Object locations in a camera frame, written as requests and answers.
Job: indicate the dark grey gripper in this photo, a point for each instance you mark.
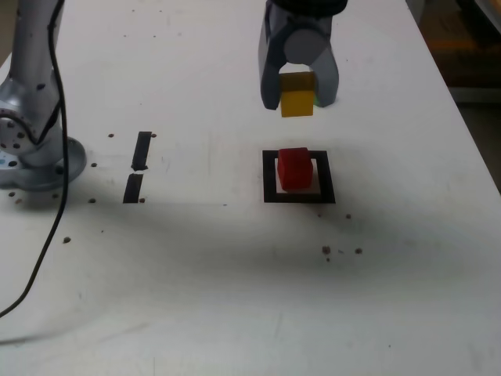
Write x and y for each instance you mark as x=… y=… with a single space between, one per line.
x=289 y=23

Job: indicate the black tape strip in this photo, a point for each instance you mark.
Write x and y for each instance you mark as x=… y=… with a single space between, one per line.
x=141 y=149

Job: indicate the red cube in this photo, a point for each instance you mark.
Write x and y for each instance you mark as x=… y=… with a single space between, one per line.
x=295 y=172

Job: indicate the brown background furniture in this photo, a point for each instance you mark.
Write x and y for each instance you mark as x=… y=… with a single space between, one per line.
x=469 y=39

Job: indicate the yellow cube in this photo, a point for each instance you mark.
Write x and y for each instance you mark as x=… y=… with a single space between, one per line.
x=297 y=103

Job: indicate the black tape square outline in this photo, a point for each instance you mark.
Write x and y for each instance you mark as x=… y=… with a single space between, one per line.
x=270 y=196

